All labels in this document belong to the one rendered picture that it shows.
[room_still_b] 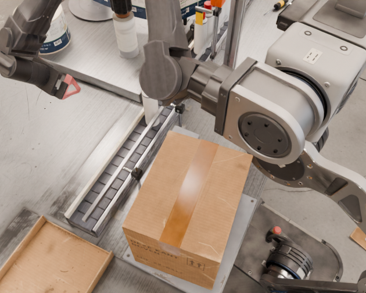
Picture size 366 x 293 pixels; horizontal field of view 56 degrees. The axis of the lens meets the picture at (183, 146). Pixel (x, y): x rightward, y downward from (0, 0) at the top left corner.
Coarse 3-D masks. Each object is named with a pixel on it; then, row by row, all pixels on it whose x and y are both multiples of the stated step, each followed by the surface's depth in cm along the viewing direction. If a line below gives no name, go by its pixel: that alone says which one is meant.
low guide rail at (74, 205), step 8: (144, 112) 126; (136, 120) 123; (128, 128) 121; (120, 144) 118; (112, 152) 115; (104, 160) 113; (104, 168) 113; (96, 176) 110; (88, 184) 108; (80, 192) 106; (80, 200) 106; (72, 208) 103
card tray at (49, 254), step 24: (24, 240) 103; (48, 240) 106; (72, 240) 106; (24, 264) 102; (48, 264) 102; (72, 264) 102; (96, 264) 102; (0, 288) 98; (24, 288) 98; (48, 288) 98; (72, 288) 98
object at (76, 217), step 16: (224, 32) 160; (192, 48) 151; (208, 48) 151; (144, 128) 125; (128, 144) 121; (144, 144) 121; (112, 160) 117; (96, 192) 110; (112, 192) 110; (80, 208) 107; (96, 208) 107; (80, 224) 104
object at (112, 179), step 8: (224, 16) 150; (208, 40) 141; (200, 56) 137; (160, 112) 119; (152, 120) 117; (144, 136) 113; (136, 144) 111; (128, 152) 109; (128, 160) 109; (120, 168) 106; (112, 176) 104; (112, 184) 104; (104, 192) 101; (96, 200) 100; (88, 216) 97
